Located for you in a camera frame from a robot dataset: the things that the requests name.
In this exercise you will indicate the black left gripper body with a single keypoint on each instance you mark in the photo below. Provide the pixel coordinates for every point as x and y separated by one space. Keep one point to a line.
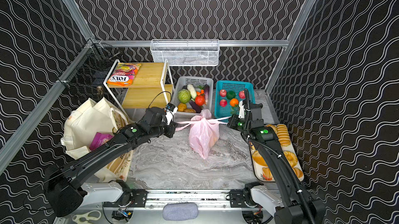
170 129

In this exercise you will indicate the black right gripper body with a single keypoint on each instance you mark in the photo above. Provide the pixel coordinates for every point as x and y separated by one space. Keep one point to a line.
233 122

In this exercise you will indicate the pink plastic bag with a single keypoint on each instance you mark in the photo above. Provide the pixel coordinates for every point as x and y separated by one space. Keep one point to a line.
204 132

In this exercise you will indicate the magenta Lot 100 candy bag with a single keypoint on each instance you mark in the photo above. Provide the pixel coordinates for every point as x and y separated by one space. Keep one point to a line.
99 139

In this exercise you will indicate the cream canvas tote bag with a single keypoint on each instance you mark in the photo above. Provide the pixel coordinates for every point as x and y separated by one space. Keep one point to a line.
82 125

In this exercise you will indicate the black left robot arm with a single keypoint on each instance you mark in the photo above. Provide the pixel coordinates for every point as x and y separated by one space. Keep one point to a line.
63 186

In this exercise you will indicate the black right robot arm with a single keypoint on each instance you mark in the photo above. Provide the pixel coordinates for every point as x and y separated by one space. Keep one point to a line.
295 205

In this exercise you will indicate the orange with green leaves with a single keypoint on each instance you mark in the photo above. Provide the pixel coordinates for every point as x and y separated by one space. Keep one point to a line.
235 106

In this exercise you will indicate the yellow pumpkin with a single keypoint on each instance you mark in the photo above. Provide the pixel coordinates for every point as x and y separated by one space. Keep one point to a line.
182 107

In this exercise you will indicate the red apple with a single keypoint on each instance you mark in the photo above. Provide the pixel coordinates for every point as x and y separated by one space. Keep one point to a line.
223 93
223 103
242 94

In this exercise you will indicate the dark green avocado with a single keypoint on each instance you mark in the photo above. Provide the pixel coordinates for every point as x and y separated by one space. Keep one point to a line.
231 95

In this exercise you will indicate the teal plastic basket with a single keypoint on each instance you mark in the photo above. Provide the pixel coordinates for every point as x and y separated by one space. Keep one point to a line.
222 112

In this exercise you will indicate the purple eggplant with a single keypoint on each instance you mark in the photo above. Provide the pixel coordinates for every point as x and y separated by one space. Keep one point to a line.
195 106

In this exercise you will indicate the green cabbage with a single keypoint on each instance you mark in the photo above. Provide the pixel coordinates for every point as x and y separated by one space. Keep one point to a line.
184 96

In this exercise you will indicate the red tomato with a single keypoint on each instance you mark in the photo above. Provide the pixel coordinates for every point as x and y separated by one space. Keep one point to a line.
200 100

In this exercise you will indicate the white radish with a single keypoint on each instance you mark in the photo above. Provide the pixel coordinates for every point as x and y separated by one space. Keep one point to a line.
192 91

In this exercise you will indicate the tray of breads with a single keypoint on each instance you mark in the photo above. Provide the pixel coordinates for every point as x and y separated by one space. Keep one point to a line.
261 170

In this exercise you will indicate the orange Fox's candy bag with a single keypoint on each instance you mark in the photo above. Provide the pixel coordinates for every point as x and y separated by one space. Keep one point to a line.
124 74

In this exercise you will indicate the grey foam pad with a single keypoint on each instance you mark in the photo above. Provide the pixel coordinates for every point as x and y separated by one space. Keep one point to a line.
180 211

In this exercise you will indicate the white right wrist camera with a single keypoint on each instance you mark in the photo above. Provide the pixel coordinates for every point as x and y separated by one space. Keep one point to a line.
241 111

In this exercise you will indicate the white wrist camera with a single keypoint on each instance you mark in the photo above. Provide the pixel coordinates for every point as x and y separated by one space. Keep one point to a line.
170 110
241 111

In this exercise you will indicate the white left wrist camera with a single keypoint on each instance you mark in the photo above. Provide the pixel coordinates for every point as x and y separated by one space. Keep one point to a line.
170 110

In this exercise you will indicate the aluminium linear rail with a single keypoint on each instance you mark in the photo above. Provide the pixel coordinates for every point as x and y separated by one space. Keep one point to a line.
234 199

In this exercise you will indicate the white wire mesh wall basket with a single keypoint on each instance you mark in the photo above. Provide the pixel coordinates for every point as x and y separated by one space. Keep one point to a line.
186 52

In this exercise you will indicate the white handled scissors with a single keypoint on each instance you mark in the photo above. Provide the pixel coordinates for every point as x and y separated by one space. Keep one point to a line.
87 218

